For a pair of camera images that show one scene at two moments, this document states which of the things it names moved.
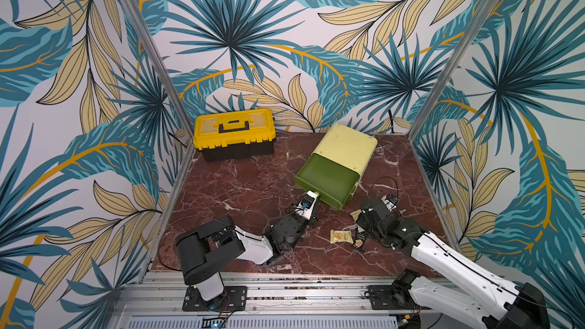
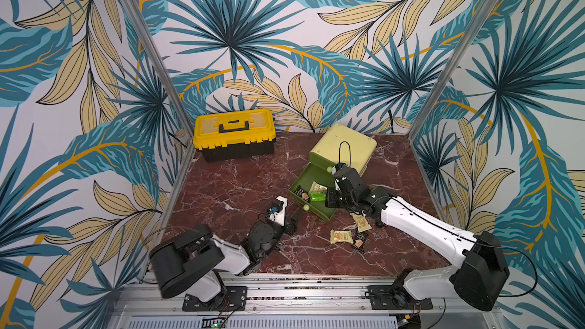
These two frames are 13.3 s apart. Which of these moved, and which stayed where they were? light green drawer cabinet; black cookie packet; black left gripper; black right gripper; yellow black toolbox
Moved: black right gripper; black left gripper
Stayed: yellow black toolbox; black cookie packet; light green drawer cabinet
